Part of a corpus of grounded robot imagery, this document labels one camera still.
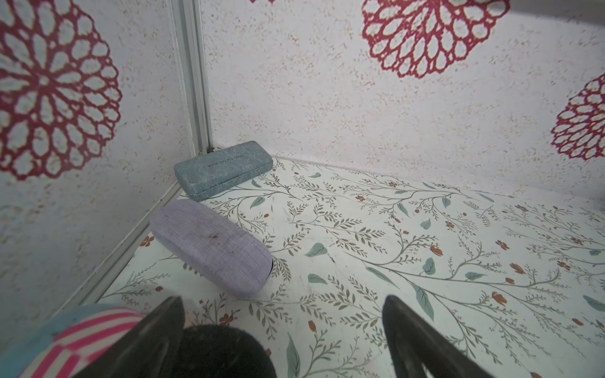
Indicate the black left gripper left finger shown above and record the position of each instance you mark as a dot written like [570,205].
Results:
[148,350]

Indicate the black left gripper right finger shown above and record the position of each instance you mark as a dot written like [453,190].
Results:
[416,348]

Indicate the pink striped plush doll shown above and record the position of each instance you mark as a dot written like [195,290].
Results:
[72,340]

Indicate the lilac pencil case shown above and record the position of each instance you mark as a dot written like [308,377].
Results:
[224,253]

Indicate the floral table mat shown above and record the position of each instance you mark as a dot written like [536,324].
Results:
[515,284]

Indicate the grey blue eraser block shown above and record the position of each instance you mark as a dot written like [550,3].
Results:
[205,176]

